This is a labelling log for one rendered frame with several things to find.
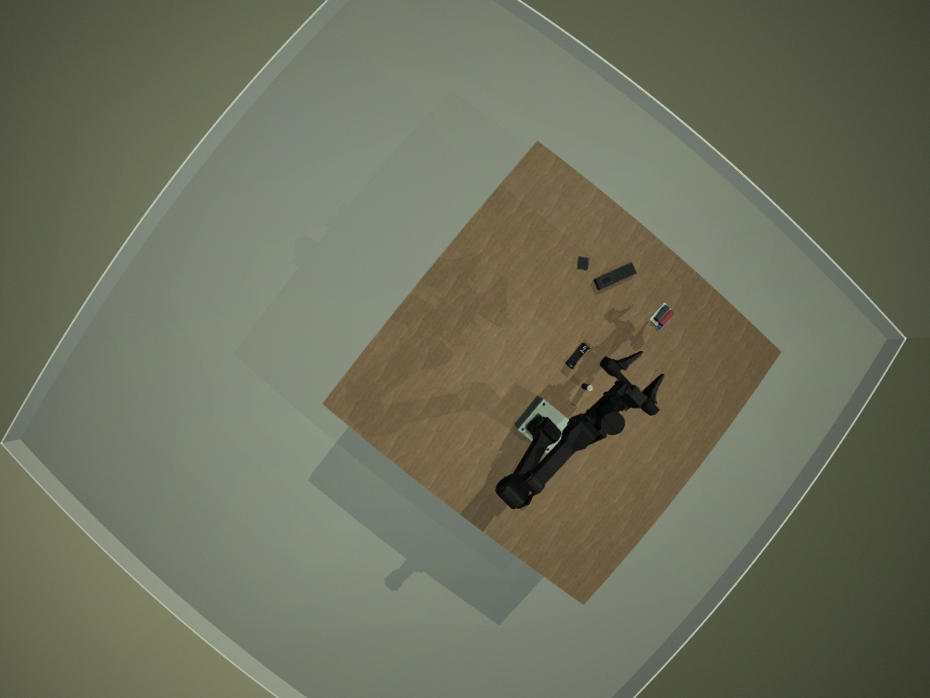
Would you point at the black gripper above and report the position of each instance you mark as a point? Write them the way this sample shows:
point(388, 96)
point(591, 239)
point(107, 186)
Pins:
point(613, 368)

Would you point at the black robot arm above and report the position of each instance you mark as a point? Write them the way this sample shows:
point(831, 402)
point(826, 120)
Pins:
point(581, 430)

